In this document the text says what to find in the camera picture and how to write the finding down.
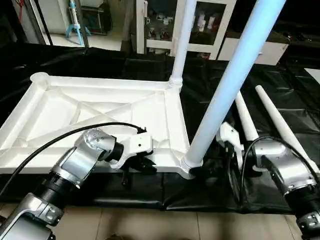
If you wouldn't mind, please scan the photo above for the white flat board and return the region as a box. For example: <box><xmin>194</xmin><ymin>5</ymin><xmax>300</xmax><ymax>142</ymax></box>
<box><xmin>305</xmin><ymin>67</ymin><xmax>320</xmax><ymax>85</ymax></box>

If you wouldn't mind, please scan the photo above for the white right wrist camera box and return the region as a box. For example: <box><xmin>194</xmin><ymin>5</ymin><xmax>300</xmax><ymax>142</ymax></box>
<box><xmin>216</xmin><ymin>122</ymin><xmax>246</xmax><ymax>171</ymax></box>

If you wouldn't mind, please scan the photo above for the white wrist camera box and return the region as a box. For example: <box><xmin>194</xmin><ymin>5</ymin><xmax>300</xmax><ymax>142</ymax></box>
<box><xmin>109</xmin><ymin>134</ymin><xmax>155</xmax><ymax>170</ymax></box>
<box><xmin>216</xmin><ymin>122</ymin><xmax>246</xmax><ymax>171</ymax></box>

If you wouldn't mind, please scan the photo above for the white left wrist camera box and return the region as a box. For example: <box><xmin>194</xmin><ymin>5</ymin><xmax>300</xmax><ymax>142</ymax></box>
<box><xmin>109</xmin><ymin>134</ymin><xmax>155</xmax><ymax>170</ymax></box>

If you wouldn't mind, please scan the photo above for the white glass door cabinet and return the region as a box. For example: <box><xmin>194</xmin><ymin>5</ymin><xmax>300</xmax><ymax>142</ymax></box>
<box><xmin>136</xmin><ymin>0</ymin><xmax>238</xmax><ymax>61</ymax></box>

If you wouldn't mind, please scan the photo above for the white drawer unit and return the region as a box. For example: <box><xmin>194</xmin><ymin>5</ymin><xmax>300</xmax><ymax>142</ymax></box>
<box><xmin>217</xmin><ymin>31</ymin><xmax>290</xmax><ymax>66</ymax></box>

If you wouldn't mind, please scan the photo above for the black work mat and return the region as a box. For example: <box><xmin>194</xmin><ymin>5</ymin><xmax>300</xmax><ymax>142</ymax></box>
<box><xmin>0</xmin><ymin>40</ymin><xmax>320</xmax><ymax>213</ymax></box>

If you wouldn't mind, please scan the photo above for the white plastic table leg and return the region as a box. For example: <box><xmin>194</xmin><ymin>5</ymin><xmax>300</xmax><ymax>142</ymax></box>
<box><xmin>167</xmin><ymin>0</ymin><xmax>198</xmax><ymax>90</ymax></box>
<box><xmin>235</xmin><ymin>91</ymin><xmax>260</xmax><ymax>142</ymax></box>
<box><xmin>181</xmin><ymin>0</ymin><xmax>287</xmax><ymax>173</ymax></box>
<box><xmin>255</xmin><ymin>85</ymin><xmax>320</xmax><ymax>173</ymax></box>

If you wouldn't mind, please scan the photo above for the light blue stand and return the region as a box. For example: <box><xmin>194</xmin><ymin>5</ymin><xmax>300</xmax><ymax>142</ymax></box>
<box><xmin>65</xmin><ymin>0</ymin><xmax>93</xmax><ymax>47</ymax></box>

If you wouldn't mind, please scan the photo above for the white plastic table top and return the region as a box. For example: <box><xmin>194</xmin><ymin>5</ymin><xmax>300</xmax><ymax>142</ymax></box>
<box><xmin>0</xmin><ymin>72</ymin><xmax>206</xmax><ymax>179</ymax></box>

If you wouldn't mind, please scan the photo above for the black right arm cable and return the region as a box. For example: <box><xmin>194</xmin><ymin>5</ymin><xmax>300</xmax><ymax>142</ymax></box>
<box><xmin>227</xmin><ymin>135</ymin><xmax>320</xmax><ymax>206</ymax></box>

